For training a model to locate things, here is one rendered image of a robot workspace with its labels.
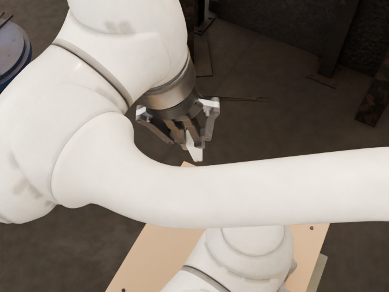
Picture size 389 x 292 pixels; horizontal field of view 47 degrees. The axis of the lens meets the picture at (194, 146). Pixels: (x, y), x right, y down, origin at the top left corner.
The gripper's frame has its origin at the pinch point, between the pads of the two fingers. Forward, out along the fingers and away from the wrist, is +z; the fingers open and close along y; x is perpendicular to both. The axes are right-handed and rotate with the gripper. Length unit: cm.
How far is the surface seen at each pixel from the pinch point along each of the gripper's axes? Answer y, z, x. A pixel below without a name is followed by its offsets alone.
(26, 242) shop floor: 68, 61, 0
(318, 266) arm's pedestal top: -21.1, 40.9, 14.3
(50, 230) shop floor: 61, 63, -4
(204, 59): 13, 84, -79
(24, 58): 57, 28, -46
